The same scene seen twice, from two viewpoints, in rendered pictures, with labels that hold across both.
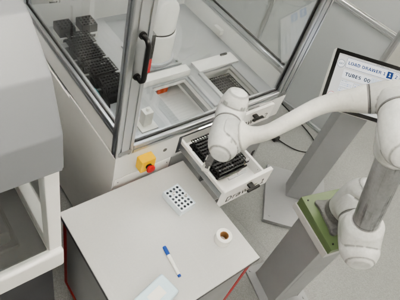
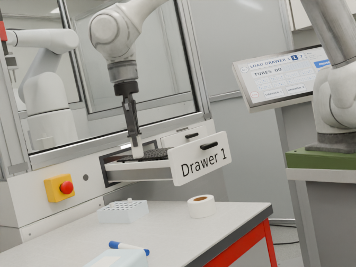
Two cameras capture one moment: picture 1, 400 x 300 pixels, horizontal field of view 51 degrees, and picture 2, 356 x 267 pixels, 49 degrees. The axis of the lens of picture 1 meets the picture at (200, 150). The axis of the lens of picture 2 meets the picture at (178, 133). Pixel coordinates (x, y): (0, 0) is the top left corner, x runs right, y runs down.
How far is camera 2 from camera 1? 124 cm
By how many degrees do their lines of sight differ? 43
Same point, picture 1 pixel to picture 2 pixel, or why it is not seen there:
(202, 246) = (176, 226)
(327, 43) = (249, 134)
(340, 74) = (250, 77)
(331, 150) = not seen: hidden behind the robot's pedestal
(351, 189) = (318, 80)
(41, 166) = not seen: outside the picture
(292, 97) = not seen: hidden behind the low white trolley
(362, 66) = (265, 63)
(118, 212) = (30, 252)
